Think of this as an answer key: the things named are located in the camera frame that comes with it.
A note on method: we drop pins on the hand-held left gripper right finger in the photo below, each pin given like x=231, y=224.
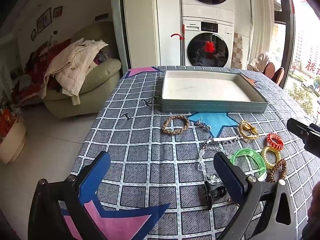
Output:
x=230, y=177

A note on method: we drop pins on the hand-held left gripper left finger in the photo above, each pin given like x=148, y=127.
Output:
x=95, y=175

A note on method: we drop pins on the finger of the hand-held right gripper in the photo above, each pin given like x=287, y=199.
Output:
x=297, y=127

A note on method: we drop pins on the green translucent bangle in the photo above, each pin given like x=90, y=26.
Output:
x=262, y=166

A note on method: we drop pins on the grey tray with white lining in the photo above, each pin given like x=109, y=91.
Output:
x=205, y=90

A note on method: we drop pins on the person's right forearm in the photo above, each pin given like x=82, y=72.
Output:
x=313, y=210

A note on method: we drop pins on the black hair clip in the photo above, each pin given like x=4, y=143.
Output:
x=215, y=192

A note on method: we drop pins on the silver studded hair clip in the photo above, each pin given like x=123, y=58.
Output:
x=221, y=138

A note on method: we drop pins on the checkered star print tablecloth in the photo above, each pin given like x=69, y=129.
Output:
x=150, y=155

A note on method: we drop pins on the beige cloth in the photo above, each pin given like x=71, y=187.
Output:
x=258, y=61

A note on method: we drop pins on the white bucket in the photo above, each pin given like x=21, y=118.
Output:
x=12, y=145

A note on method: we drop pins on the checkered cloth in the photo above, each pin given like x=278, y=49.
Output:
x=237, y=55

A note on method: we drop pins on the pale green armchair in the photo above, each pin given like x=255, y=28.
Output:
x=100, y=80

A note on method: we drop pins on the cream jacket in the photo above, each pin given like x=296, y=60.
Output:
x=72, y=65

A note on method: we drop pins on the white washing machine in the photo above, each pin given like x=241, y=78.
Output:
x=207, y=52

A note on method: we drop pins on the red clothes pile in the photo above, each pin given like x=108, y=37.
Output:
x=37, y=62

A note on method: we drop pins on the white cabinet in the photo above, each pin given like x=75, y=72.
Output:
x=142, y=17

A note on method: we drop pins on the dark window frame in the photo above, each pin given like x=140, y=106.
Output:
x=286, y=30

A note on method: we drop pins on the small picture frame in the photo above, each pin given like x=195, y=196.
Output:
x=33, y=34

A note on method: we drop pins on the large picture frame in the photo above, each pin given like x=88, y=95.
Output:
x=44, y=20

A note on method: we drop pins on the red picture frame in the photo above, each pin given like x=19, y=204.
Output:
x=57, y=11

